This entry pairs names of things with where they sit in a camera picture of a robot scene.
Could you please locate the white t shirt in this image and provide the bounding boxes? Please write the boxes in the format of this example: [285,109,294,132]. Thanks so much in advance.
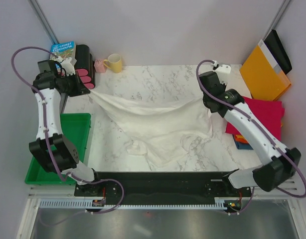
[90,91,212,167]

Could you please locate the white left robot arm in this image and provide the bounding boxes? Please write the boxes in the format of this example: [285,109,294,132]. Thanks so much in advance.
[29,57,103,196]

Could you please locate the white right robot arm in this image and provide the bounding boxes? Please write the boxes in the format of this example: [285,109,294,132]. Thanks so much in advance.
[198,71,301,196]

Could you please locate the black pink drawer organizer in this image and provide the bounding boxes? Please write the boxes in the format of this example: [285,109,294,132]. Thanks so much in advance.
[75,44,95,89]

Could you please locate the small pink container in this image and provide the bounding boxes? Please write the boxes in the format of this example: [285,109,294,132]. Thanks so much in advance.
[94,59,106,74]

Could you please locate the blue treehouse book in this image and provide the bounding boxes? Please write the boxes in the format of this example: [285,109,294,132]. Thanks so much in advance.
[50,41,76,60]

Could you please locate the green plastic tray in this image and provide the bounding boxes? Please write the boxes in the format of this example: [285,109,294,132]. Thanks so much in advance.
[24,113,91,185]

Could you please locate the yellow mug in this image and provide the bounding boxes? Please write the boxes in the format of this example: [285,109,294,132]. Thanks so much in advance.
[103,53,123,73]

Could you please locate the orange folded t shirt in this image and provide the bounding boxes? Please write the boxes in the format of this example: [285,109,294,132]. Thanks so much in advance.
[233,134,248,144]

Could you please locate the blue folded t shirt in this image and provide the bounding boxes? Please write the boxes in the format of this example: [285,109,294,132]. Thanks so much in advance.
[234,140,253,150]

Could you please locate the red folded t shirt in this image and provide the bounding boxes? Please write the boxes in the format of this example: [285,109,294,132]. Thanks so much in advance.
[225,96,286,140]

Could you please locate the black folder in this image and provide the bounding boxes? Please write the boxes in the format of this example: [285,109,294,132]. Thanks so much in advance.
[264,29,292,75]

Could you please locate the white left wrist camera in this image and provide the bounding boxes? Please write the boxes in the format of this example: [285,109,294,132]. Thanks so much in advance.
[56,56,76,76]

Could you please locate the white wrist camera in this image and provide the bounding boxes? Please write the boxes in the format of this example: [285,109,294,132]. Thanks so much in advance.
[213,60,231,75]
[56,56,76,76]

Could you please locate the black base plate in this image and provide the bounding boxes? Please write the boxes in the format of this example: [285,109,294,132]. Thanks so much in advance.
[74,172,251,203]

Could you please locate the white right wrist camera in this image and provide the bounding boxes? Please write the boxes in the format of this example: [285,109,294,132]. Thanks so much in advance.
[213,60,231,75]

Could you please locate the white cable duct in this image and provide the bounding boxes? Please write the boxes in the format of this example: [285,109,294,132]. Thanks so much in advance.
[39,196,229,210]

